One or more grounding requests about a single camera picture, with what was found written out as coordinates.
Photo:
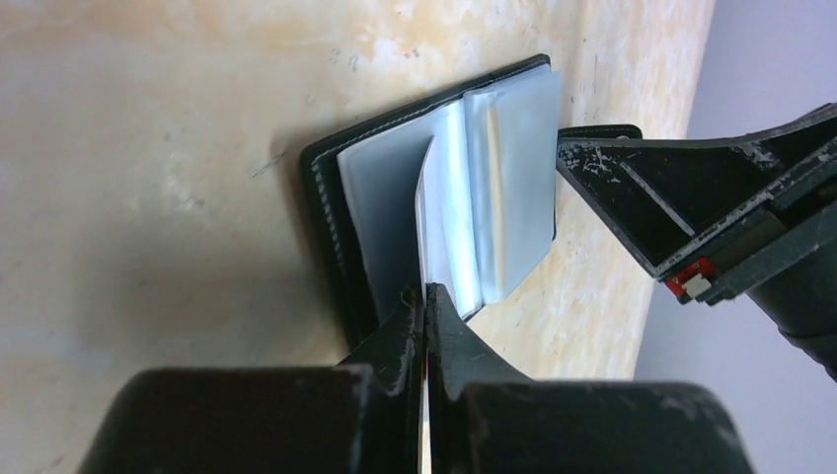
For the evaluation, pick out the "silver credit card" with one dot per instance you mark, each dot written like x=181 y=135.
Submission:
x=420 y=205

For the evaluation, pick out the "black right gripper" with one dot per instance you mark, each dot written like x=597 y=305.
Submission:
x=716 y=218

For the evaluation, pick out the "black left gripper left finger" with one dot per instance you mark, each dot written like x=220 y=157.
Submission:
x=362 y=415

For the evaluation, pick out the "black leather card holder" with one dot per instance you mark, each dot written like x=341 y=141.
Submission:
x=361 y=182

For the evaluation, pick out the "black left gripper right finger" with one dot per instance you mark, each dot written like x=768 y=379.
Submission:
x=486 y=416

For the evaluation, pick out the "gold credit card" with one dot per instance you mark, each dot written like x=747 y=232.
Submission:
x=496 y=199

